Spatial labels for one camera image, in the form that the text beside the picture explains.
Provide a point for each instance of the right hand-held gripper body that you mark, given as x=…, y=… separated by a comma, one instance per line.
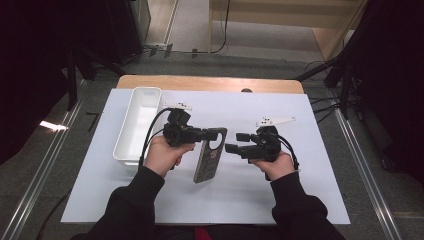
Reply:
x=265, y=146

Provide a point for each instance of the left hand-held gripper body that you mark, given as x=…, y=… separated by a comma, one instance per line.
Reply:
x=178, y=133

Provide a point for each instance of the dark patterned phone case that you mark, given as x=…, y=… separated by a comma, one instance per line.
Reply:
x=208, y=163

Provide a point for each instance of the white plastic storage bin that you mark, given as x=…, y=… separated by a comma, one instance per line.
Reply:
x=140, y=123

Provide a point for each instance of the person's right hand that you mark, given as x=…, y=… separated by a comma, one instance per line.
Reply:
x=276, y=166

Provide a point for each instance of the person's left hand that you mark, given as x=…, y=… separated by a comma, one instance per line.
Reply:
x=161, y=156

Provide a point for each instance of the white table cover board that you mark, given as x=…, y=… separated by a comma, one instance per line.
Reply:
x=233, y=200

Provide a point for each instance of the person's lap dark clothing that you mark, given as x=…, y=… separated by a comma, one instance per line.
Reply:
x=233, y=234

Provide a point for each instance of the black metal stand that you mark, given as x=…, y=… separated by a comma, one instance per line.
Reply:
x=345, y=100
x=71, y=96

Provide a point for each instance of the dark cabinet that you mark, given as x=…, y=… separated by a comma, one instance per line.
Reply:
x=126, y=30

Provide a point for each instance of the light wooden shelf unit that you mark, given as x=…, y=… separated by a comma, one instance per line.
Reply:
x=283, y=20

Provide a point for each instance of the black curtain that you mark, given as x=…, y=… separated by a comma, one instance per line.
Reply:
x=393, y=83
x=26, y=66

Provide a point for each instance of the metal floor rail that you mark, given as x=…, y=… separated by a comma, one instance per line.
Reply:
x=43, y=166
x=370, y=181

